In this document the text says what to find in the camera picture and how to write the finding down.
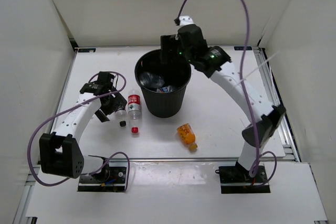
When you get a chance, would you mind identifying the red label water bottle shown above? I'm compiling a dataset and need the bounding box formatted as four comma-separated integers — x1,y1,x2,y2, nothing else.
128,89,142,134

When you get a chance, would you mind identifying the pepsi bottle black cap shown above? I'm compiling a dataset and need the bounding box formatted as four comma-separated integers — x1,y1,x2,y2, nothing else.
115,108,127,127

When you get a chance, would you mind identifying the black plastic waste bin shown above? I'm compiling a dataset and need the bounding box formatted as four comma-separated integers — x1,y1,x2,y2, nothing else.
134,49,191,118

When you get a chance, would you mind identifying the clear unlabelled plastic bottle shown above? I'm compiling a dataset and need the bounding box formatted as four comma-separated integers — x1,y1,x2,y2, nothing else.
139,72,165,89

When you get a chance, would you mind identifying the clear bottle colourful label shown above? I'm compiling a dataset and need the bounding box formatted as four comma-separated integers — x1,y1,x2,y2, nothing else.
156,85,176,93

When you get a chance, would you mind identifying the orange juice bottle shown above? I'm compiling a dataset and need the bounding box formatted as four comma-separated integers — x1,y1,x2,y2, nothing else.
177,123,198,152

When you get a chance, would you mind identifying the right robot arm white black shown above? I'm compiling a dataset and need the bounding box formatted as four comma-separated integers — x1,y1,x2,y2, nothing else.
160,24,286,182

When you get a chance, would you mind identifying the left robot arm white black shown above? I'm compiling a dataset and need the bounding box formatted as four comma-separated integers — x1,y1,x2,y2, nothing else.
39,71,127,182

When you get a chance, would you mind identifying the white zip tie right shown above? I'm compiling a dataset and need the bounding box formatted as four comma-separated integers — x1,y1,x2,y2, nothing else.
238,51,280,84

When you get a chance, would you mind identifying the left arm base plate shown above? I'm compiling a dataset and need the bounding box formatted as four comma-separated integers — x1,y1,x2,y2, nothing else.
77,161,129,193

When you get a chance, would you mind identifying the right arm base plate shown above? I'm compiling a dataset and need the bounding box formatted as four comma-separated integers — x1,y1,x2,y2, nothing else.
215,165,270,194

